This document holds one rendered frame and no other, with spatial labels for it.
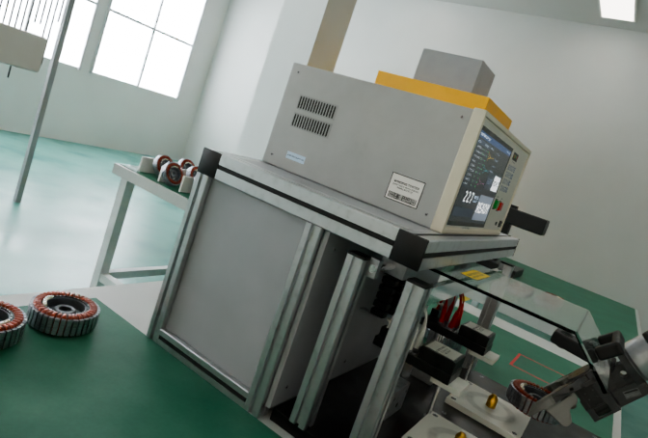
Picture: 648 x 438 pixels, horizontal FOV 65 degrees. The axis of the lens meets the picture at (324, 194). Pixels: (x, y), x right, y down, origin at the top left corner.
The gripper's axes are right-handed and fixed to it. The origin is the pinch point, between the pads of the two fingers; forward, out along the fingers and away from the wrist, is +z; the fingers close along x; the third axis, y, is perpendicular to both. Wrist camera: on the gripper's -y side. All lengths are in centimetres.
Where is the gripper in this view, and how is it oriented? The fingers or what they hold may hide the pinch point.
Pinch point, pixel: (532, 400)
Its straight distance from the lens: 117.9
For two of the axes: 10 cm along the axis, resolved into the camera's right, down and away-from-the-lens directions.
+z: -7.2, 5.9, 3.7
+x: 5.1, 0.8, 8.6
